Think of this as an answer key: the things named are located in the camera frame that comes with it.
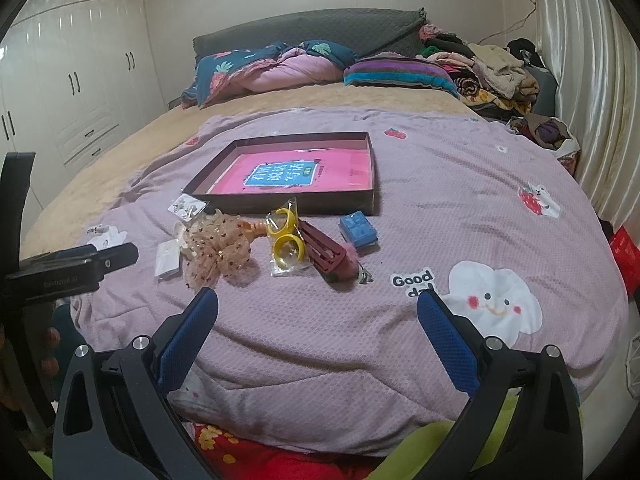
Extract lime green cloth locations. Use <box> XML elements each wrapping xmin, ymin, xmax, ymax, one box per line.
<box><xmin>367</xmin><ymin>389</ymin><xmax>518</xmax><ymax>480</ymax></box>

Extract lilac quilted bed cover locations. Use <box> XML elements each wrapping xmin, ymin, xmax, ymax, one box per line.
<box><xmin>72</xmin><ymin>108</ymin><xmax>628</xmax><ymax>456</ymax></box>

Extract red floral cloth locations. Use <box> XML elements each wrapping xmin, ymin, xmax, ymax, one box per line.
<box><xmin>183</xmin><ymin>422</ymin><xmax>381</xmax><ymax>480</ymax></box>

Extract pink pompom keychain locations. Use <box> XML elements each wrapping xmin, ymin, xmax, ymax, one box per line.
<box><xmin>326</xmin><ymin>244</ymin><xmax>373</xmax><ymax>284</ymax></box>

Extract yellow earrings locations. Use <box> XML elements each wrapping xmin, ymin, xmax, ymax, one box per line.
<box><xmin>265</xmin><ymin>198</ymin><xmax>311</xmax><ymax>278</ymax></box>

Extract pile of folded clothes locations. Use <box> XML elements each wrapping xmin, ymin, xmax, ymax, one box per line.
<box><xmin>419</xmin><ymin>23</ymin><xmax>558</xmax><ymax>122</ymax></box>

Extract blue pink folded duvet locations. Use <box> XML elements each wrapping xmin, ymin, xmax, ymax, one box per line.
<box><xmin>180</xmin><ymin>40</ymin><xmax>357</xmax><ymax>108</ymax></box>

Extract beige dotted mesh bow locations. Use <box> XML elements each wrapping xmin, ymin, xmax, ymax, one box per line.
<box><xmin>180</xmin><ymin>210</ymin><xmax>252</xmax><ymax>292</ymax></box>

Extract blue small packet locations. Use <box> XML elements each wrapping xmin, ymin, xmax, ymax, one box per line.
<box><xmin>338</xmin><ymin>211</ymin><xmax>378</xmax><ymax>249</ymax></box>

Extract purple striped pillow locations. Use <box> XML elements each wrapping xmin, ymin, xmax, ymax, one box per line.
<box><xmin>343</xmin><ymin>52</ymin><xmax>459</xmax><ymax>99</ymax></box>

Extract orange spiral hair clip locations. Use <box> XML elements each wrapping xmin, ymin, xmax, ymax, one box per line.
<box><xmin>238</xmin><ymin>219</ymin><xmax>268</xmax><ymax>243</ymax></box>

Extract person's left hand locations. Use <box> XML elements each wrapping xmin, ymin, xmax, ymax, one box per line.
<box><xmin>1</xmin><ymin>328</ymin><xmax>60</xmax><ymax>442</ymax></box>

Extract earring card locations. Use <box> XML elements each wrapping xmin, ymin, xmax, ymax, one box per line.
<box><xmin>168</xmin><ymin>194</ymin><xmax>206</xmax><ymax>223</ymax></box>

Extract white small jewelry card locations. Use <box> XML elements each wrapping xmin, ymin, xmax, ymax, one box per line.
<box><xmin>154</xmin><ymin>240</ymin><xmax>181</xmax><ymax>280</ymax></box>

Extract dark shallow cardboard tray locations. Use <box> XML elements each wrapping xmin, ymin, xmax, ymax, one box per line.
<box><xmin>183</xmin><ymin>132</ymin><xmax>378</xmax><ymax>216</ymax></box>

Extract red bag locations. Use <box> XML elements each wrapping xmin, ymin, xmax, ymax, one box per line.
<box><xmin>610</xmin><ymin>226</ymin><xmax>640</xmax><ymax>295</ymax></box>

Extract dark grey headboard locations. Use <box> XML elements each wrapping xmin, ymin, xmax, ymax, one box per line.
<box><xmin>193</xmin><ymin>8</ymin><xmax>427</xmax><ymax>60</ymax></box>

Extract black wall cable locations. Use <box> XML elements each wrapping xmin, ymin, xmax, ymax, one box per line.
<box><xmin>474</xmin><ymin>1</ymin><xmax>539</xmax><ymax>47</ymax></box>

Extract white wardrobe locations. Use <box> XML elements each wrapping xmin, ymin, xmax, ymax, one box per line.
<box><xmin>1</xmin><ymin>0</ymin><xmax>166</xmax><ymax>231</ymax></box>

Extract maroon hair claw clip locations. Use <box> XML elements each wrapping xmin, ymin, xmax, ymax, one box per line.
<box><xmin>298</xmin><ymin>220</ymin><xmax>352</xmax><ymax>283</ymax></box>

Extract tan fleece bed sheet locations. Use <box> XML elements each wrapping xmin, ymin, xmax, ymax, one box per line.
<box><xmin>21</xmin><ymin>84</ymin><xmax>477</xmax><ymax>258</ymax></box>

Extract bag of clothes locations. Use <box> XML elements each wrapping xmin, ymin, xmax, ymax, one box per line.
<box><xmin>508</xmin><ymin>114</ymin><xmax>580</xmax><ymax>176</ymax></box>

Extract cream pleated curtain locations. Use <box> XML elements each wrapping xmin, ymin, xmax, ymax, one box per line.
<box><xmin>536</xmin><ymin>0</ymin><xmax>639</xmax><ymax>238</ymax></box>

